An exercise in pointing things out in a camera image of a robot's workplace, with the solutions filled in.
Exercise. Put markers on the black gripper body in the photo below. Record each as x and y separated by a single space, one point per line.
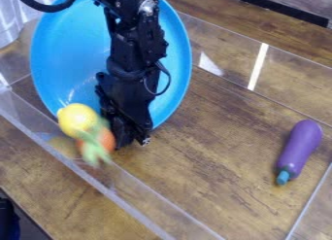
127 92

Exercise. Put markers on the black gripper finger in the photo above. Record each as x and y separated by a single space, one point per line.
140 132
123 131

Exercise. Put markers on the orange toy carrot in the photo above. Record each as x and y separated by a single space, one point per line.
96 143

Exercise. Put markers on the blue round tray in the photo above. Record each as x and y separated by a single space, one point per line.
70 48

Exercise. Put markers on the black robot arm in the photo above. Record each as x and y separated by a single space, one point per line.
138 38

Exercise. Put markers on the yellow toy lemon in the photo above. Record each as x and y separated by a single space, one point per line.
76 117

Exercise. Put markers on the white curtain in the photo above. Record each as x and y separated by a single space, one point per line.
15 15

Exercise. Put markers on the purple toy eggplant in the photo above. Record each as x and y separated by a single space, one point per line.
303 141

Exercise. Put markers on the clear acrylic enclosure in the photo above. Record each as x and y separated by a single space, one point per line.
202 183

